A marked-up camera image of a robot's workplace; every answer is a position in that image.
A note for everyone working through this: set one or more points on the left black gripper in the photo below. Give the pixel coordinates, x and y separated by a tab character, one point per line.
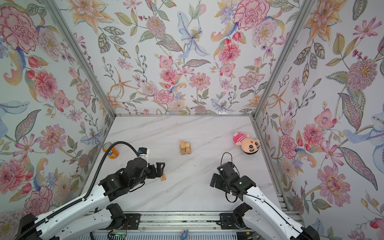
154	174

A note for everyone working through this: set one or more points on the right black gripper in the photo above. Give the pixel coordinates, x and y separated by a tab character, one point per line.
217	184

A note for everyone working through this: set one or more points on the ridged wood block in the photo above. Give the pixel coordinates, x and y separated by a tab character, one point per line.
187	146

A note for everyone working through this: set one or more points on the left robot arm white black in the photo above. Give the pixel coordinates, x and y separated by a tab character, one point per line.
93	210

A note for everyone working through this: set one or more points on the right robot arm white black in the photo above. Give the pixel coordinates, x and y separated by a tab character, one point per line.
257	212

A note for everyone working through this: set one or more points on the pink plush doll toy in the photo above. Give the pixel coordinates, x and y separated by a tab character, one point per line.
248	145

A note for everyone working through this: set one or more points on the orange soda can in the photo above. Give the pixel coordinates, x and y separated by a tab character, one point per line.
113	152

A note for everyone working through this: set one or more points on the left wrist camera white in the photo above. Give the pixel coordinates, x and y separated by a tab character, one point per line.
144	153

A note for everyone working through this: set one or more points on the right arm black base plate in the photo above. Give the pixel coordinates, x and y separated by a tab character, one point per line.
231	221

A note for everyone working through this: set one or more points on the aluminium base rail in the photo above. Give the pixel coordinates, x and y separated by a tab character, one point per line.
191	221

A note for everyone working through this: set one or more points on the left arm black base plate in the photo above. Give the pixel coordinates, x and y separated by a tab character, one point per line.
128	222

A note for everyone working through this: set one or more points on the small colourful object on rail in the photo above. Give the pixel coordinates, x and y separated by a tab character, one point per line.
184	235

